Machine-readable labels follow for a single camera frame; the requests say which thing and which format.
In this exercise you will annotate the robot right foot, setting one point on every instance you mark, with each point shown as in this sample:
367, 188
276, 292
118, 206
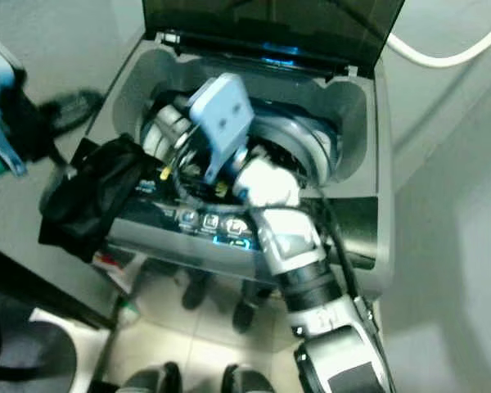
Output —
252, 381

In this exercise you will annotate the black cloth garment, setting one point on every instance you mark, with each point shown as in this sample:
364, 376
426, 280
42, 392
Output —
90, 196

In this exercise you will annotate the light blue right wrist camera mount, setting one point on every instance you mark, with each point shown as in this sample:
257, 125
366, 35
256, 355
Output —
221, 115

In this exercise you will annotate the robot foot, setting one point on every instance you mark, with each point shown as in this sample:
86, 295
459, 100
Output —
151, 378
252, 381

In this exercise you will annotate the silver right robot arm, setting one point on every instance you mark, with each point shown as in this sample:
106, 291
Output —
295, 237

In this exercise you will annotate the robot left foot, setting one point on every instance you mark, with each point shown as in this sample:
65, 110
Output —
151, 378

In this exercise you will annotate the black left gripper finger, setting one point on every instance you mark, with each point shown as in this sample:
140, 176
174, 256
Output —
67, 124
78, 101

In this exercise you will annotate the grey top-load washing machine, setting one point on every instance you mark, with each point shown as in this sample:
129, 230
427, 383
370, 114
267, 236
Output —
372, 147

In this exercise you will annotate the clear bottle green cap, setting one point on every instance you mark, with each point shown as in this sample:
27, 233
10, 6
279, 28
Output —
129, 311

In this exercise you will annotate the black door frame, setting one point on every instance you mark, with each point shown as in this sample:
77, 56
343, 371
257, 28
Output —
49, 286

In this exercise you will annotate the red round star sticker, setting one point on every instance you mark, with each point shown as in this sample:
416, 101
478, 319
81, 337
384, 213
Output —
110, 264

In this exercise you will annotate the dark translucent washer lid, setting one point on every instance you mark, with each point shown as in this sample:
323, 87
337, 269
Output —
278, 24

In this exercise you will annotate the light blue left wrist camera mount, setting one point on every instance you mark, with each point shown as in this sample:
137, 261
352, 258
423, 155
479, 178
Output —
0, 106

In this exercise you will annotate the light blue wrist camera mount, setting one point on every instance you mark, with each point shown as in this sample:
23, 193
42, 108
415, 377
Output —
0, 106
221, 115

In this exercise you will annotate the steel washer drum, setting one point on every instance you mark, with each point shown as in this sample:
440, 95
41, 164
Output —
311, 143

